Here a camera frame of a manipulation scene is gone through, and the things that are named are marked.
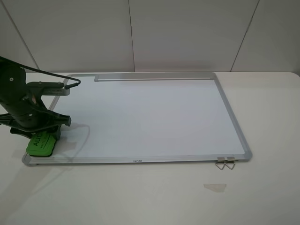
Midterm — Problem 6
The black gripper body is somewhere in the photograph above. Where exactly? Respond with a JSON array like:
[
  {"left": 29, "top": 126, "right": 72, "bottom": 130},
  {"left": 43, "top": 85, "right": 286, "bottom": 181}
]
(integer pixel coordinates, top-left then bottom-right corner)
[{"left": 0, "top": 90, "right": 70, "bottom": 133}]

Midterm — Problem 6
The left metal hanging clip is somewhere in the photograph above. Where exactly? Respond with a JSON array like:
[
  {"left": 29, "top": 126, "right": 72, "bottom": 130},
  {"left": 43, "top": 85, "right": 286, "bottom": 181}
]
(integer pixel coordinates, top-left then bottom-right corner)
[{"left": 215, "top": 157, "right": 226, "bottom": 170}]

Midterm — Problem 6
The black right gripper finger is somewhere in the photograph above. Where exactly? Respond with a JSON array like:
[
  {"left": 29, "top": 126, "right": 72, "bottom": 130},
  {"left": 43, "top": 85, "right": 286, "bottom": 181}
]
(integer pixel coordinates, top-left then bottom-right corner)
[{"left": 46, "top": 114, "right": 71, "bottom": 141}]

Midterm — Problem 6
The clear tape piece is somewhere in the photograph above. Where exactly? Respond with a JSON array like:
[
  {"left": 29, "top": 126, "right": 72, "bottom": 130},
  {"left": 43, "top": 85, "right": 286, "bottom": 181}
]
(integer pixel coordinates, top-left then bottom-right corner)
[{"left": 203, "top": 184, "right": 227, "bottom": 193}]

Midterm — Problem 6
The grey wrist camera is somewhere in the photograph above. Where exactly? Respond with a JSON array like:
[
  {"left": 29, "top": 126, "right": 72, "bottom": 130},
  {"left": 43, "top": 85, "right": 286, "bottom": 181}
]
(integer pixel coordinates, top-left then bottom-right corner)
[{"left": 26, "top": 81, "right": 70, "bottom": 96}]

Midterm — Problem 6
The aluminium framed whiteboard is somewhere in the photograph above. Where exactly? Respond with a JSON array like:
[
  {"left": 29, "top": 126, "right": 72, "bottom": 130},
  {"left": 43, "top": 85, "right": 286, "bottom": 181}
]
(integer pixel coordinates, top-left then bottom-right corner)
[{"left": 22, "top": 72, "right": 252, "bottom": 166}]

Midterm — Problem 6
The right metal hanging clip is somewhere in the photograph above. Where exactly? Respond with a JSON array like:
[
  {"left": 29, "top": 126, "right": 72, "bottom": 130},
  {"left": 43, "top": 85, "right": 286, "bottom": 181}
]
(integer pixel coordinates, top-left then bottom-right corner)
[{"left": 224, "top": 157, "right": 235, "bottom": 170}]

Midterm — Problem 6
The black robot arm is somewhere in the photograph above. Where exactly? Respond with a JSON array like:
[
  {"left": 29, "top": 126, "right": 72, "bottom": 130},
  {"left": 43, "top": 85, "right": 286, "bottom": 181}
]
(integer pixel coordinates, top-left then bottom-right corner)
[{"left": 0, "top": 62, "right": 71, "bottom": 139}]

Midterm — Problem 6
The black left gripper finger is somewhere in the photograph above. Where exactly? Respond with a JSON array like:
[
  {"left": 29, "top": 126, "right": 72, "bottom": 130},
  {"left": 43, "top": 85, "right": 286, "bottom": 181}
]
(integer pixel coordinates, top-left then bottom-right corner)
[{"left": 10, "top": 127, "right": 35, "bottom": 138}]

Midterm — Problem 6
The metal hanging clip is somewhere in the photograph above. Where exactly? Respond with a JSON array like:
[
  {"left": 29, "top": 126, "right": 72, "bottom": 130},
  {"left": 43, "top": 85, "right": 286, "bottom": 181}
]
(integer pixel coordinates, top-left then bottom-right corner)
[
  {"left": 224, "top": 157, "right": 235, "bottom": 170},
  {"left": 215, "top": 157, "right": 226, "bottom": 170}
]

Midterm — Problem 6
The green whiteboard eraser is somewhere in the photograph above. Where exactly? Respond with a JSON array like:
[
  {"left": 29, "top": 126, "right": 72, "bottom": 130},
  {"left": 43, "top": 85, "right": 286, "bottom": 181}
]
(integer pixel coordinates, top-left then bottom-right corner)
[{"left": 26, "top": 132, "right": 56, "bottom": 157}]

